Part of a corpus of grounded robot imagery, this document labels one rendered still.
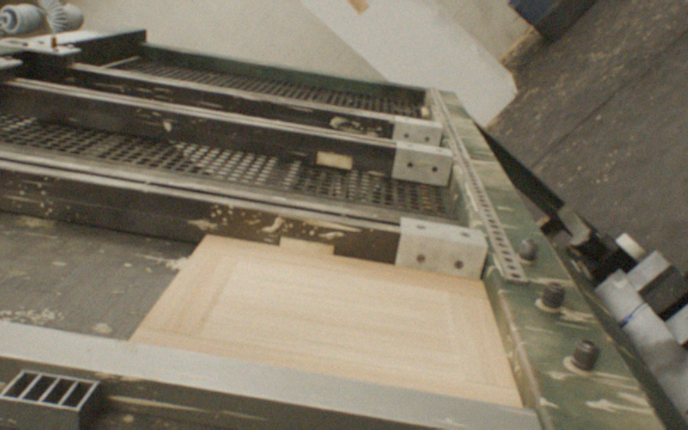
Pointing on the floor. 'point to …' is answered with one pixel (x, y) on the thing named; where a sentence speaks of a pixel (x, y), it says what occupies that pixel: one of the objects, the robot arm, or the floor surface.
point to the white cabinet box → (421, 49)
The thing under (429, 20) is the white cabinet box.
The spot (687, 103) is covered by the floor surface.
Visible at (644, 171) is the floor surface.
